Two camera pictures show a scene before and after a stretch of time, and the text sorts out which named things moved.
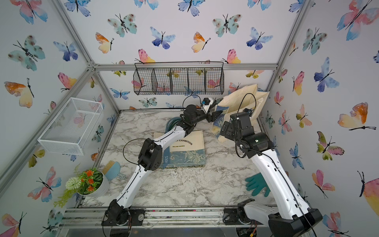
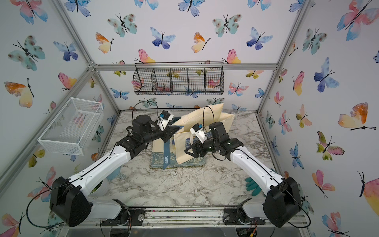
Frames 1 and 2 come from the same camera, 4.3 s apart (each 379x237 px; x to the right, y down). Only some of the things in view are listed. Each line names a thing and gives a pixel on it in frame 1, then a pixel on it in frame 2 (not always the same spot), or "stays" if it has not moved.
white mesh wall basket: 70,131 stays
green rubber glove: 257,182 stays
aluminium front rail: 83,217 stays
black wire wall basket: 199,77 stays
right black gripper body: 231,135 → 210,146
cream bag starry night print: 246,98 → 204,117
